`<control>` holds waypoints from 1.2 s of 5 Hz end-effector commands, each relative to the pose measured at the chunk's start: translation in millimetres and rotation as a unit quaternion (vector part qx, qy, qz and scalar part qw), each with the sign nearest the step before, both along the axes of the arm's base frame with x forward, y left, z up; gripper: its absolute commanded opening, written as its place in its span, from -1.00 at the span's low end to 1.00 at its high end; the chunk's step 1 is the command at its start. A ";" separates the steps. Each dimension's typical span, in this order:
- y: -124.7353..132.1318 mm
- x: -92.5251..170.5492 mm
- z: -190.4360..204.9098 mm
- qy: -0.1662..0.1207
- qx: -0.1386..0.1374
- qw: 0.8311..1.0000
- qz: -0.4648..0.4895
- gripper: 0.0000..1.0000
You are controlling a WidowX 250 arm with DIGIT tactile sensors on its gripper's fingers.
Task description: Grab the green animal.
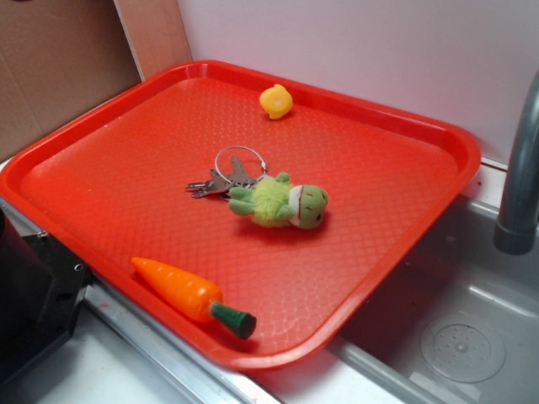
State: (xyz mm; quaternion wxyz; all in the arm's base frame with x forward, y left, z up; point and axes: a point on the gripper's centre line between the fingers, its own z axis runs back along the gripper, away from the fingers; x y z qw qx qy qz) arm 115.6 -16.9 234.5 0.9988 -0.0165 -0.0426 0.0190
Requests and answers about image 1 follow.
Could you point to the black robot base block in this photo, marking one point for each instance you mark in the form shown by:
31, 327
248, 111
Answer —
42, 286

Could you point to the red plastic tray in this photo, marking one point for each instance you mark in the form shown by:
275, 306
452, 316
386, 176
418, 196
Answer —
111, 186

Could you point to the yellow rubber duck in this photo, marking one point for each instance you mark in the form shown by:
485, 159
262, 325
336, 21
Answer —
276, 101

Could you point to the orange plastic toy carrot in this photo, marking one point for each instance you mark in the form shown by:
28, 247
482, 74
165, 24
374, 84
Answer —
193, 296

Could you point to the grey toy sink basin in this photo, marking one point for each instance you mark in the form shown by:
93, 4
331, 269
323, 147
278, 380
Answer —
455, 322

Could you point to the grey faucet spout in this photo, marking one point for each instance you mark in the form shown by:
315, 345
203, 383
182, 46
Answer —
515, 229

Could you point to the brown cardboard panel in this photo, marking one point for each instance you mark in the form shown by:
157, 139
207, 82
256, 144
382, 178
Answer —
59, 59

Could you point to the green plush frog keychain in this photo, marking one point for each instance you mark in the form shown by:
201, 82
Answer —
278, 202

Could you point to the silver keys on ring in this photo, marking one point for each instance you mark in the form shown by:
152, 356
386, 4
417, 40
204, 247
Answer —
220, 183

